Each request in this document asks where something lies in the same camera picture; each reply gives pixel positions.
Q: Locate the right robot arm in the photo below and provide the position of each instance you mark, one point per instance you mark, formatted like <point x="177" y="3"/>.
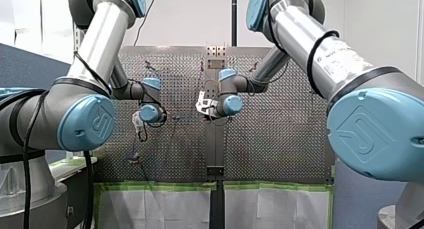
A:
<point x="333" y="59"/>

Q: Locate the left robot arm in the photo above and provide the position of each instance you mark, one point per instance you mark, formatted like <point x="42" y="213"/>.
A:
<point x="100" y="39"/>

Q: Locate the black panel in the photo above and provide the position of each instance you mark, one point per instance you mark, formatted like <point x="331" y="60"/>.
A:
<point x="75" y="195"/>

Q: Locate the black pole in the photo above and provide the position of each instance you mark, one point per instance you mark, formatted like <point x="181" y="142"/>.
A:
<point x="234" y="19"/>

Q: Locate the grey board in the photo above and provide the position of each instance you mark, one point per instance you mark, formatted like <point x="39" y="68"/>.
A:
<point x="363" y="202"/>

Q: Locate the metal post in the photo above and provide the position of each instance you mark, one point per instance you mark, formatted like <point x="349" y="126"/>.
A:
<point x="255" y="67"/>
<point x="176" y="117"/>
<point x="202" y="66"/>
<point x="150" y="66"/>

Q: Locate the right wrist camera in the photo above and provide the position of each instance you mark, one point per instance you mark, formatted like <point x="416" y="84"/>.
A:
<point x="202" y="104"/>

